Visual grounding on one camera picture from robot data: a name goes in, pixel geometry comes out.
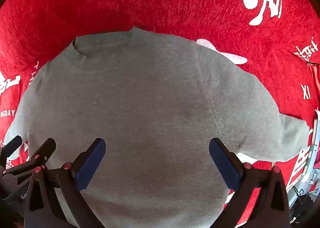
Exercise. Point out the grey t-shirt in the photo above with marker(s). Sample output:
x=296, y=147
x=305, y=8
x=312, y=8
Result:
x=150, y=105

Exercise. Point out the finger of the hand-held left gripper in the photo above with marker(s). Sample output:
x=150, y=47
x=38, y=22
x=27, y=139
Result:
x=12, y=145
x=43, y=149

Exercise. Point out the metal frame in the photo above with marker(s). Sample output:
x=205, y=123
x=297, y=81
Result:
x=310, y=161

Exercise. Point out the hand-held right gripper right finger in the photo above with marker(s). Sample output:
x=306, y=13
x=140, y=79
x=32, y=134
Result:
x=222, y=166

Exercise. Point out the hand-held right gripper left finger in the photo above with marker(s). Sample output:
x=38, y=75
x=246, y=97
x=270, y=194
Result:
x=89, y=165

